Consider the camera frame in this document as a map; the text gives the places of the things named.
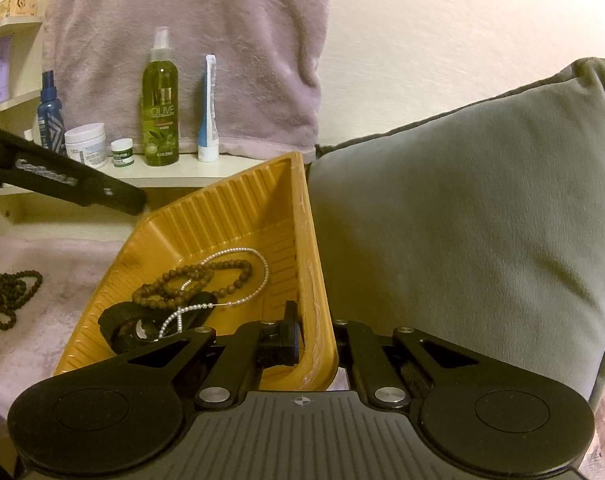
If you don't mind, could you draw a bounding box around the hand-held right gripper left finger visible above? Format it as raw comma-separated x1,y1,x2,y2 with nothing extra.
110,301,302,409

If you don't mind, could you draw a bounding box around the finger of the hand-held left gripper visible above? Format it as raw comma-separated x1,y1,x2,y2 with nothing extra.
80,167,147,216

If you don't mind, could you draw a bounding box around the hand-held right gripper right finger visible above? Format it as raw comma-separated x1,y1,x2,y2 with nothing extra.
331,318,489,409

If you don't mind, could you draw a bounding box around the white pearl necklace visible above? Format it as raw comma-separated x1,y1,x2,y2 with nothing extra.
157,247,270,342

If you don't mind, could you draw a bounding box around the brown bead necklace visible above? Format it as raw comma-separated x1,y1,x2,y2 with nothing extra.
131,255,256,312

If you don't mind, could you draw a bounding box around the yellow ribbed plastic tray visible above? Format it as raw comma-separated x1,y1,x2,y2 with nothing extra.
54,152,339,393

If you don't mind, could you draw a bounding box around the black bracelet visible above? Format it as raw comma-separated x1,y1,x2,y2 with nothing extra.
98,302,179,356

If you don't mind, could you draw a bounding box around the dark bead necklace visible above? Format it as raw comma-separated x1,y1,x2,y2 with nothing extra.
0,270,44,332

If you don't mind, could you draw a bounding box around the small green-label jar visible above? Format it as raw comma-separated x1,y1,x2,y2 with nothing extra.
110,138,135,168

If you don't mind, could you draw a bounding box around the blue spray bottle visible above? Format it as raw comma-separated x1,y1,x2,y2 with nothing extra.
35,71,67,157

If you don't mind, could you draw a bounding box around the white cream jar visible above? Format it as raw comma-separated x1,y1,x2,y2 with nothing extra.
64,123,108,170

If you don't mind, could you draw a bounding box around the purple tube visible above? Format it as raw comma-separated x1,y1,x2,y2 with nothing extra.
0,35,14,104

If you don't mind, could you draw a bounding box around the green spray bottle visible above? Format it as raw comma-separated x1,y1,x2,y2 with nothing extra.
141,27,181,167

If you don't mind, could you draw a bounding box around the white and blue tube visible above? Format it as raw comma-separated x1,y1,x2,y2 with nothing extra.
197,54,220,163

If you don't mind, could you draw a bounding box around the beige cardboard box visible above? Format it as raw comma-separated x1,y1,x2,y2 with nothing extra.
0,0,37,24

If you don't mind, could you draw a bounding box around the pink fluffy blanket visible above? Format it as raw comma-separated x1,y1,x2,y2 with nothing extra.
0,234,139,441

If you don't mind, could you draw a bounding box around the pink fluffy towel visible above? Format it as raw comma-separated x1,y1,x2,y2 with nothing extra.
42,0,333,159

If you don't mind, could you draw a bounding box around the grey-green velvet pillow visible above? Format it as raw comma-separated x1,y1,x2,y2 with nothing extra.
307,57,605,407

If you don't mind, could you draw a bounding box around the beige wall shelf unit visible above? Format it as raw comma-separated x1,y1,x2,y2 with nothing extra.
0,15,306,226

